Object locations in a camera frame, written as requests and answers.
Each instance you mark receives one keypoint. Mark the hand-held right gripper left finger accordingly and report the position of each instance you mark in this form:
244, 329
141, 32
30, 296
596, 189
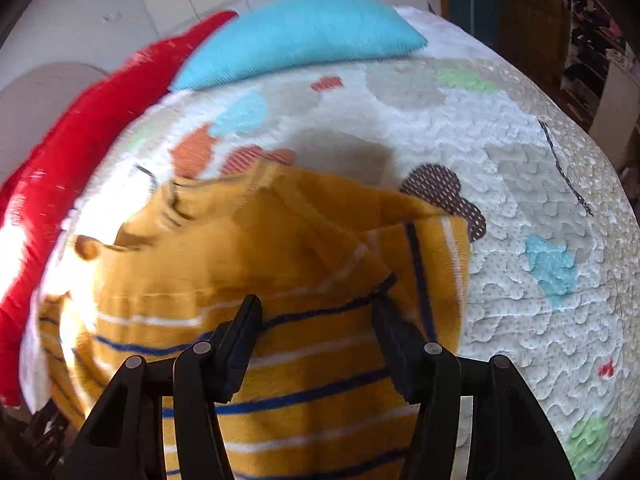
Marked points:
241, 347

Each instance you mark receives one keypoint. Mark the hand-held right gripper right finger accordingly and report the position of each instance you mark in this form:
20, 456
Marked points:
395, 355

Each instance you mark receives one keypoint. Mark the mustard striped small sweater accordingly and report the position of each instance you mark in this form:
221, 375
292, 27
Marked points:
300, 260

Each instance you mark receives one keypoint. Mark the white patterned quilt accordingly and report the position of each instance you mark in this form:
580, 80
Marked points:
525, 170

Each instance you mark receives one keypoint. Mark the red pillow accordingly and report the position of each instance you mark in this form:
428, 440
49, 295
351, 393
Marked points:
65, 160

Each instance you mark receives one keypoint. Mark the turquoise pillow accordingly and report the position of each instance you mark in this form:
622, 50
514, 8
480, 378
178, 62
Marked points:
295, 40

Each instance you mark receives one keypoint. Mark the cluttered shelf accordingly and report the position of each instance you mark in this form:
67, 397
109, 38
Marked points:
595, 50

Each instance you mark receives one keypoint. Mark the wooden door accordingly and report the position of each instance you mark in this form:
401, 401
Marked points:
530, 15

